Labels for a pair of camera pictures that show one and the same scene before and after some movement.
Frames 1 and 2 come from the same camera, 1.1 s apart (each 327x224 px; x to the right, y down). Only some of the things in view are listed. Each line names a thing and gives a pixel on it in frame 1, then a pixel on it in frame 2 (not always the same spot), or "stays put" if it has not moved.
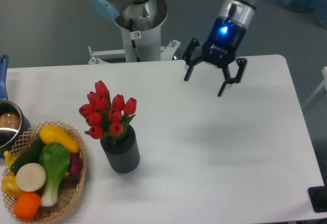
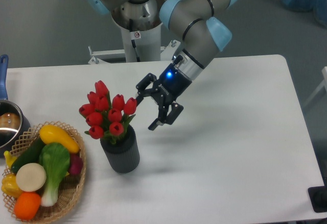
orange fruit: [27, 205] stays put
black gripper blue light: [235, 17] to [171, 83]
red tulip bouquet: [106, 116] stays put
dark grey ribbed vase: [123, 156] stays put
